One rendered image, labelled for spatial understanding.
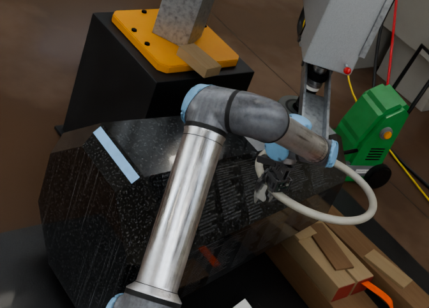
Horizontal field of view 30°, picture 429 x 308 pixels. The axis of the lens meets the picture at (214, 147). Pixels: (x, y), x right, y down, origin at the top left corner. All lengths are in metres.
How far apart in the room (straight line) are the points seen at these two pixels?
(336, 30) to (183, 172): 1.44
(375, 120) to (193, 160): 2.67
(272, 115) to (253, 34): 4.00
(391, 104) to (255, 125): 2.64
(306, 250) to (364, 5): 1.21
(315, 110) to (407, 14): 2.59
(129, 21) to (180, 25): 0.27
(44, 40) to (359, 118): 2.00
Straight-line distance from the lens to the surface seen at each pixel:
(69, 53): 5.07
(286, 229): 3.52
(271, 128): 2.09
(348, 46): 3.38
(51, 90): 4.68
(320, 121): 3.40
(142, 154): 3.02
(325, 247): 3.88
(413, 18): 5.88
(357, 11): 3.31
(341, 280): 3.78
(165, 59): 3.71
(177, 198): 2.05
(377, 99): 4.69
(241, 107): 2.06
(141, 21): 3.96
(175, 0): 3.78
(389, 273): 4.15
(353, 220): 2.91
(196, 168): 2.06
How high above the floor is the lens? 2.57
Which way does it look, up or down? 34 degrees down
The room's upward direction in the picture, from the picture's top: 22 degrees clockwise
